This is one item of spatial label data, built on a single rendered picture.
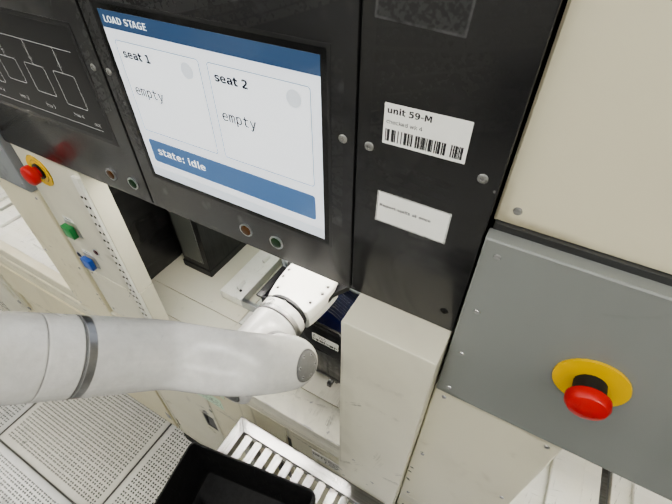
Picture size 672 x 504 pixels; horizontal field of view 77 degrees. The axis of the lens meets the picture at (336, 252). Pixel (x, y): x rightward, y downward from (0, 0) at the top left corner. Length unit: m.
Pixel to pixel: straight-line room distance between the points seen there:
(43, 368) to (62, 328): 0.04
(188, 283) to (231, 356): 0.79
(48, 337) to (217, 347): 0.18
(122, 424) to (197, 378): 1.62
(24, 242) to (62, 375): 1.27
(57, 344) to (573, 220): 0.49
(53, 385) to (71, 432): 1.75
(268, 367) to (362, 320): 0.14
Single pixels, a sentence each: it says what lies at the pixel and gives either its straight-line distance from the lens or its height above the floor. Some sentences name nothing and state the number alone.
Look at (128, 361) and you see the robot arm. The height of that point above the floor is 1.40.
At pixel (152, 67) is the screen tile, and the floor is 1.63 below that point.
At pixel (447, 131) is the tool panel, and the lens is 0.36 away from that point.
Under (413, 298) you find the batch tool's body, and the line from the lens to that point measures 0.50.
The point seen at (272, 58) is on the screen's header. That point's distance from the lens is 0.42.
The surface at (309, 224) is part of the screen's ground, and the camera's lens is 0.50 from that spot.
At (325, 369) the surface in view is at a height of 1.00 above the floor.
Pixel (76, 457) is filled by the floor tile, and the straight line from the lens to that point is 2.19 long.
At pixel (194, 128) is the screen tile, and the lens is 0.54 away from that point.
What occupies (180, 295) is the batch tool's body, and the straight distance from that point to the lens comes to 1.30.
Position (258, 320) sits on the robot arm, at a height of 1.27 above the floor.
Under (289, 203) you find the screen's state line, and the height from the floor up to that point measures 1.51.
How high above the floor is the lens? 1.81
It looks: 44 degrees down
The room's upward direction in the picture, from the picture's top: straight up
